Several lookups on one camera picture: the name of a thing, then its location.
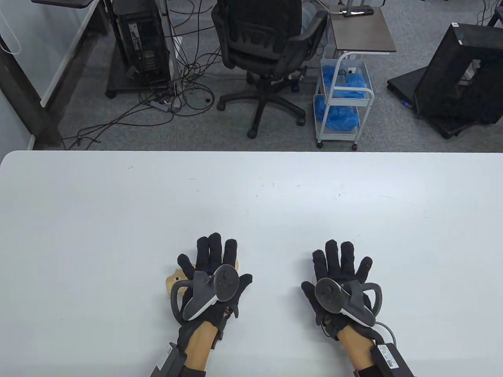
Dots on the blue plastic bag pile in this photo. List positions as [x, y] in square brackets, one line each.
[353, 82]
[338, 118]

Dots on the person's left forearm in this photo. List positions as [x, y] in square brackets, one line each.
[200, 345]

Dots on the wooden crocodile lacing toy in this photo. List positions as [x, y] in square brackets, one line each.
[173, 280]

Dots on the black computer tower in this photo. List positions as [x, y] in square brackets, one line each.
[141, 43]

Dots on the black office chair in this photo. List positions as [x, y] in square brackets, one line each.
[267, 47]

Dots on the person's right hand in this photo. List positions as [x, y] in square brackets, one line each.
[342, 263]

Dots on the black wheeled platform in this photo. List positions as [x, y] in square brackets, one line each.
[404, 84]

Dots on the black open frame box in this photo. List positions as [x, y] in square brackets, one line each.
[444, 78]

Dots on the black monitor stand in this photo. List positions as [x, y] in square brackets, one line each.
[63, 2]

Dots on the black phone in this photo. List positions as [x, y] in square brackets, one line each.
[355, 12]

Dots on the silver aluminium post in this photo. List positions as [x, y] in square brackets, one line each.
[169, 39]

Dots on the white utility cart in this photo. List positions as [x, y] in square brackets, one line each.
[365, 94]

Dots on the dark desk frame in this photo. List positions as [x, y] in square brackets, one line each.
[23, 98]

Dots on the brown side table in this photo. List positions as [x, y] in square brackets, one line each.
[361, 35]

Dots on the grey and white controller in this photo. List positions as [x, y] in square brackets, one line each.
[212, 290]
[346, 298]

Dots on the white panel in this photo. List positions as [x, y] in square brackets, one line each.
[67, 59]

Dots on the person's right forearm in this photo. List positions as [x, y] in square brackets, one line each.
[357, 347]

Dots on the person's left hand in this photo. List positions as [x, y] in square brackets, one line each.
[212, 255]

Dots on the white power strip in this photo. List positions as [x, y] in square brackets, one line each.
[178, 43]

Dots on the black forearm sensor pack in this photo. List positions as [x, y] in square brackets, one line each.
[169, 361]
[389, 359]

